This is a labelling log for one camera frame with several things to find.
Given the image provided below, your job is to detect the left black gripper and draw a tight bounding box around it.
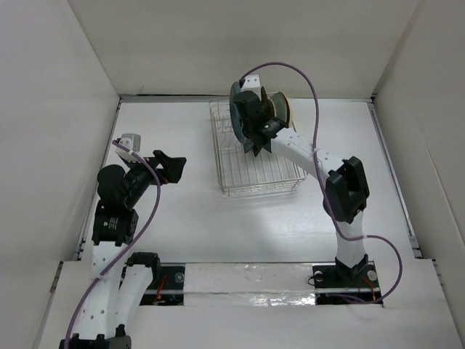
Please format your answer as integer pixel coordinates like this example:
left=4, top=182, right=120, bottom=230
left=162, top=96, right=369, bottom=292
left=124, top=150, right=185, bottom=208

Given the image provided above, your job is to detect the black square amber plate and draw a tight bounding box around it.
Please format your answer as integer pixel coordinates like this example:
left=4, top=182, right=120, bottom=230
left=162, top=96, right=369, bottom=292
left=252, top=87, right=275, bottom=156

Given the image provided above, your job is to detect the light green flower plate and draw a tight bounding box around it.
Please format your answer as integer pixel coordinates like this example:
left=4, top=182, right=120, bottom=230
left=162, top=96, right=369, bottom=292
left=270, top=92, right=286, bottom=122

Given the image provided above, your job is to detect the dark teal round plate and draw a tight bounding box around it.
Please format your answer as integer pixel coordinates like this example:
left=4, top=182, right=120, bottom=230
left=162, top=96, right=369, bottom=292
left=229, top=81, right=248, bottom=145

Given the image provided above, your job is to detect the dark teal oval plate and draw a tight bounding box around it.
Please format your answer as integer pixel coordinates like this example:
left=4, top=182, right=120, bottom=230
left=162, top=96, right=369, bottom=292
left=243, top=140, right=254, bottom=153

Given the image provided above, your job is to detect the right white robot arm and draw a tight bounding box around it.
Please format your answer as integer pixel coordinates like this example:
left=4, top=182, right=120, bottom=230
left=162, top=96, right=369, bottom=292
left=230, top=91, right=370, bottom=286

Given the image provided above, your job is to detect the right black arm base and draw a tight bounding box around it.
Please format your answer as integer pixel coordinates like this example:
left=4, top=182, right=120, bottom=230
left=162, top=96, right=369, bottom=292
left=307, top=263, right=381, bottom=305

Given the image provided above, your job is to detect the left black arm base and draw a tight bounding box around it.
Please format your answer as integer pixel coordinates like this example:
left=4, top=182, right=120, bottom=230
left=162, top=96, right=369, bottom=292
left=140, top=263, right=185, bottom=306

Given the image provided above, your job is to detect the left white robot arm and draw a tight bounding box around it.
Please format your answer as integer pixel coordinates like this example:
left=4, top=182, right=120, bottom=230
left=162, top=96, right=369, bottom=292
left=60, top=148, right=187, bottom=348

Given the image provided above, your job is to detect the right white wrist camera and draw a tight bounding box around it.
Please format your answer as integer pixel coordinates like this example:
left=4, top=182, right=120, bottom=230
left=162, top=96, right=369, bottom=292
left=239, top=74, right=262, bottom=96

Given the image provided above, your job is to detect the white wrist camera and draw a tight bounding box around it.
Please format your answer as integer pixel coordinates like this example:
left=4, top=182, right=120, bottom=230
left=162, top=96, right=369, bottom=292
left=115, top=133, right=141, bottom=163
left=239, top=74, right=262, bottom=96

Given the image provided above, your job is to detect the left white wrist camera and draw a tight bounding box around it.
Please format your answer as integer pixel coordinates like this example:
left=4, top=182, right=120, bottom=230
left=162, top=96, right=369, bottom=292
left=115, top=133, right=141, bottom=163

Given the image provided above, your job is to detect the silver wire dish rack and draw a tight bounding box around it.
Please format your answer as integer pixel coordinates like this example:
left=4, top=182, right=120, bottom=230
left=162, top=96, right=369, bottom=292
left=209, top=97, right=307, bottom=197

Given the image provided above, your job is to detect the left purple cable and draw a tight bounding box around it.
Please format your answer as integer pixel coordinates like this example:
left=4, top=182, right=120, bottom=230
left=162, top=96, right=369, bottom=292
left=65, top=137, right=161, bottom=349

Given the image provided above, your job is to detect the purple cable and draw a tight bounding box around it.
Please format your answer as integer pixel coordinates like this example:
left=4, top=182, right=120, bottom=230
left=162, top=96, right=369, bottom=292
left=239, top=63, right=403, bottom=303
left=65, top=137, right=161, bottom=349

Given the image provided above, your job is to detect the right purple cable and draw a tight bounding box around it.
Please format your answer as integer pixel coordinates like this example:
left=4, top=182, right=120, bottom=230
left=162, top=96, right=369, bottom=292
left=239, top=63, right=403, bottom=303

